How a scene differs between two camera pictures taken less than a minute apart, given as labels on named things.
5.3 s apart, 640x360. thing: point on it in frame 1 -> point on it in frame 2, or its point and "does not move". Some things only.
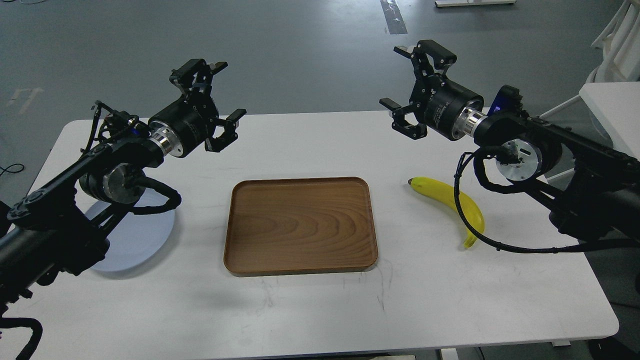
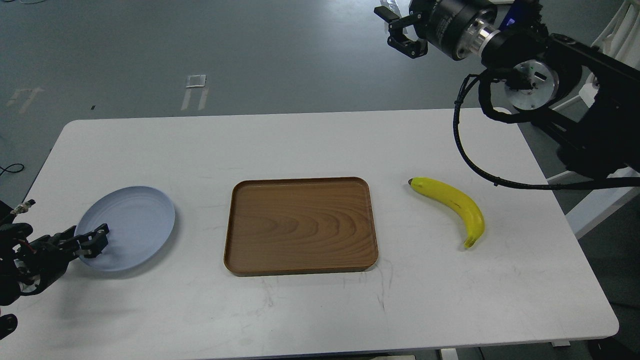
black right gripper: [451, 110] -> [460, 28]
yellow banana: [471, 212] does not move
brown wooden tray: [296, 225] does not move
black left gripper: [180, 129] -> [39, 261]
